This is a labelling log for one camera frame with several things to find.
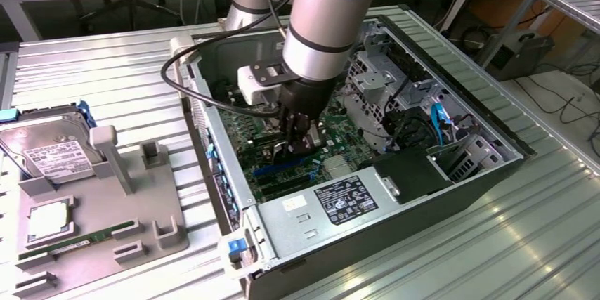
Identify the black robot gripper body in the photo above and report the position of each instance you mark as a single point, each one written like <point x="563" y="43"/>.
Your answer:
<point x="304" y="98"/>

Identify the open black PC case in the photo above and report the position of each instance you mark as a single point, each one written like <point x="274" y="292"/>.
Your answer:
<point x="422" y="244"/>

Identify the black box on floor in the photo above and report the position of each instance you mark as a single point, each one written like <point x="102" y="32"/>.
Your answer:
<point x="524" y="54"/>

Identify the silver CPU chip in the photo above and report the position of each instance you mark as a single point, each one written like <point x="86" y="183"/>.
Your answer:
<point x="50" y="219"/>

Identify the grey parts rack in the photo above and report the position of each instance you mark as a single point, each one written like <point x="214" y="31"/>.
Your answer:
<point x="94" y="208"/>

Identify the blue case latch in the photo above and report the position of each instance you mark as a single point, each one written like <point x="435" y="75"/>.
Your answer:
<point x="236" y="246"/>

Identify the blue expansion slot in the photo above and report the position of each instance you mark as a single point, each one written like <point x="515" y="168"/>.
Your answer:
<point x="264" y="171"/>

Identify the green RAM stick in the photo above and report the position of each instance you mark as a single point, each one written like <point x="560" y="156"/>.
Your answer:
<point x="94" y="236"/>

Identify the silver hard disk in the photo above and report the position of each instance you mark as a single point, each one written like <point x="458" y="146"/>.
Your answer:
<point x="51" y="152"/>

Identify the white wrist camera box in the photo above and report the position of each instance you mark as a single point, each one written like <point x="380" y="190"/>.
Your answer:
<point x="251" y="89"/>

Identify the black plastic air shroud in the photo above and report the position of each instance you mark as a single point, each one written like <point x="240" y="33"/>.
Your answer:
<point x="408" y="173"/>

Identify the grey power supply unit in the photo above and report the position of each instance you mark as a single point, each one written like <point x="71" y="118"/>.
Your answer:
<point x="291" y="222"/>

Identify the silver chipset heatsink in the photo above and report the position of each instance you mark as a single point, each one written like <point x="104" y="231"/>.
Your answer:
<point x="336" y="168"/>

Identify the blue disk caddy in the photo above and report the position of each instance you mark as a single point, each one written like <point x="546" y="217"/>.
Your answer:
<point x="87" y="114"/>

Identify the green motherboard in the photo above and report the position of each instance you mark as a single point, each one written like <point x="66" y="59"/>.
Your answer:
<point x="342" y="138"/>

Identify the installed black RAM stick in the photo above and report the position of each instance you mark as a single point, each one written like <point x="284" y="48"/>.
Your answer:
<point x="263" y="140"/>

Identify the grey metal disk bay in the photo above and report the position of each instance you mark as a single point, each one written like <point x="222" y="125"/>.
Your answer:
<point x="370" y="103"/>

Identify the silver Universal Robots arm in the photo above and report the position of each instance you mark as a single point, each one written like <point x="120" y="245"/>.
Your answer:
<point x="323" y="15"/>

